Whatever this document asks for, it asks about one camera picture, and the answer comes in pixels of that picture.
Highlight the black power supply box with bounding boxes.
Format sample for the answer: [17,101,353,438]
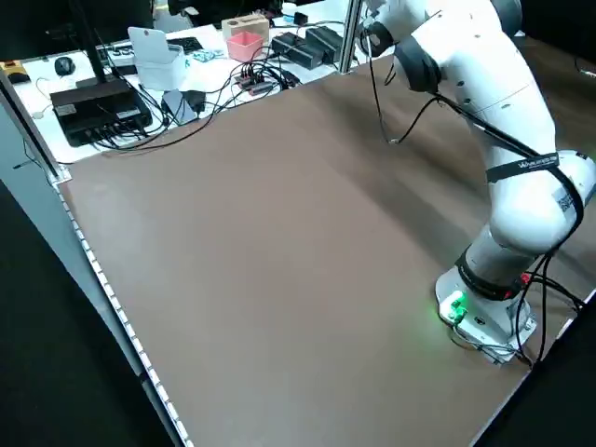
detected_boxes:
[270,31,337,71]
[305,26,349,64]

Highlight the pink plastic box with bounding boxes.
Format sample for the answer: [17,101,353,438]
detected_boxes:
[225,31,265,62]

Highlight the usb hub with plugs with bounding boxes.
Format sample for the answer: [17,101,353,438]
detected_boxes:
[234,69,299,98]

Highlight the black plug adapter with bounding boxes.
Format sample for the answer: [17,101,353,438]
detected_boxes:
[183,88,209,116]

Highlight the dark phone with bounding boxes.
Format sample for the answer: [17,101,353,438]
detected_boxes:
[161,89,200,126]

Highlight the white ribbed edge strip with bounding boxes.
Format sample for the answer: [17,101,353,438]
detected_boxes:
[56,180,195,447]

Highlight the wooden block holder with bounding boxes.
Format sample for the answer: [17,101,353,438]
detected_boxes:
[220,16,271,42]

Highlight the white plastic container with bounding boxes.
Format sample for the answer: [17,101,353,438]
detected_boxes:
[127,26,186,91]

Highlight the small black keyboard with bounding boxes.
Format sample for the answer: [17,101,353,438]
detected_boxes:
[167,35,205,54]

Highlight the black power strip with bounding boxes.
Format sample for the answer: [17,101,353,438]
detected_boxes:
[95,42,139,75]

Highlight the black monitor stand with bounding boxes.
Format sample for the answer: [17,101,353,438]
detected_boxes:
[74,0,127,92]

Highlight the yellow black device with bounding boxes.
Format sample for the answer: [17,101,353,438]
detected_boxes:
[0,60,28,86]

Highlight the long black cable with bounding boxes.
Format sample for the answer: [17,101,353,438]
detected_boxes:
[92,60,299,153]

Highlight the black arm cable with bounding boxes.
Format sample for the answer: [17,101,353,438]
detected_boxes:
[365,22,587,262]

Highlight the aluminium post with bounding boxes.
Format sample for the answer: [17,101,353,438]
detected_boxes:
[338,0,363,75]

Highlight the black network switch box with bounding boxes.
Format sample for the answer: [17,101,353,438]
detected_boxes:
[48,77,154,148]

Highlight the grey aluminium frame rail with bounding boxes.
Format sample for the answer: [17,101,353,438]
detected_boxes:
[0,74,74,183]

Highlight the black base cables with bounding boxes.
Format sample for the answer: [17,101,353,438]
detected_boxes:
[509,260,587,369]

